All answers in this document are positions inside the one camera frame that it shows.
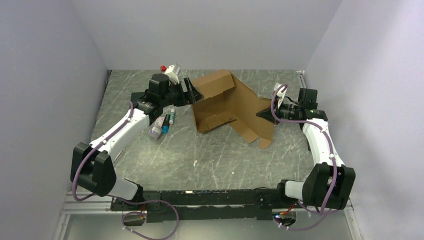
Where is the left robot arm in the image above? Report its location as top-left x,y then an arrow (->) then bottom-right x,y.
70,73 -> 204,210

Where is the flat black box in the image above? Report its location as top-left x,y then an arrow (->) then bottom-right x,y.
130,91 -> 150,107

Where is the small red white box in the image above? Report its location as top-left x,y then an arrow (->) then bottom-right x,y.
154,116 -> 165,128

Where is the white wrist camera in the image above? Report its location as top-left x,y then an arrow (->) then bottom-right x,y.
159,63 -> 181,85
273,82 -> 288,109

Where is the blue capped glue stick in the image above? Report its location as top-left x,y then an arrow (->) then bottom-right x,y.
161,114 -> 171,134

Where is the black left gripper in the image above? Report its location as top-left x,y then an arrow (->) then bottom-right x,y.
160,77 -> 203,108

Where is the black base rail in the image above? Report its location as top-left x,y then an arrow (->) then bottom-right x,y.
110,187 -> 295,223

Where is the clear plastic jar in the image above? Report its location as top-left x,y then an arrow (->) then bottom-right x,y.
148,125 -> 163,141

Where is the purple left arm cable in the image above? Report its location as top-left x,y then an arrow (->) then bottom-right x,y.
71,100 -> 181,240

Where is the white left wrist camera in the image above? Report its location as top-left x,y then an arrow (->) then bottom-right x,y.
159,63 -> 181,85

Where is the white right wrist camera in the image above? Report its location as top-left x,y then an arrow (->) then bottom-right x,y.
273,82 -> 288,109

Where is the white green capped tube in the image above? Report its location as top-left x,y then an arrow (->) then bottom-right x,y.
169,108 -> 176,125

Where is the aluminium frame rail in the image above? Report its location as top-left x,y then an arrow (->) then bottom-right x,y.
61,192 -> 112,215

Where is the brown cardboard box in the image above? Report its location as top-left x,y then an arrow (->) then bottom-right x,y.
191,69 -> 274,149

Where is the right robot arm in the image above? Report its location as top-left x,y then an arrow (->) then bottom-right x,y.
256,83 -> 356,215

